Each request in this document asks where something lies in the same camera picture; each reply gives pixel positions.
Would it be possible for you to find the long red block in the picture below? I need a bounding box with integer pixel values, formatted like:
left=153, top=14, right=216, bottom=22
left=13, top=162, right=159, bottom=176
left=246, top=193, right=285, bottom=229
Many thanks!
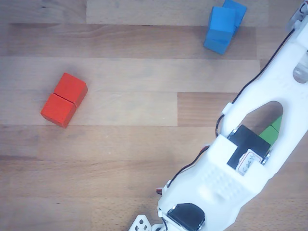
left=40, top=72, right=88, bottom=129

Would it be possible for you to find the small blue cube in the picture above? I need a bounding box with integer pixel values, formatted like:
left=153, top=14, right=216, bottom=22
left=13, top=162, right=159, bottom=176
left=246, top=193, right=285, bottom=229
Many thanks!
left=205, top=6, right=237, bottom=42

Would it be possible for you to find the forearm servo wire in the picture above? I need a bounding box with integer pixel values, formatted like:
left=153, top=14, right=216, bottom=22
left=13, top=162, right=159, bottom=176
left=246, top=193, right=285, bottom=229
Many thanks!
left=215, top=27, right=296, bottom=135

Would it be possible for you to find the upper arm servo wire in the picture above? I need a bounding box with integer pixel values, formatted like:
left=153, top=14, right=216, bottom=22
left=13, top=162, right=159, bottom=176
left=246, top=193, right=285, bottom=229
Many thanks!
left=155, top=146, right=210, bottom=196

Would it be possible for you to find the long blue block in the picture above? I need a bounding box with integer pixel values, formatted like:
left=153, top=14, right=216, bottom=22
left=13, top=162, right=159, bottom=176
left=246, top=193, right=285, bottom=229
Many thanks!
left=203, top=0, right=248, bottom=55

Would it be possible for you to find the long green block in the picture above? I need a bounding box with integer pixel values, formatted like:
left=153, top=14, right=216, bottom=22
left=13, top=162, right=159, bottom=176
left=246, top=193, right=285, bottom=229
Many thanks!
left=258, top=115, right=283, bottom=149

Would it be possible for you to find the white paper servo label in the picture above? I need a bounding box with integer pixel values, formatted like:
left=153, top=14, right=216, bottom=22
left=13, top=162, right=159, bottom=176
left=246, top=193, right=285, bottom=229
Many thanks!
left=238, top=149, right=263, bottom=176

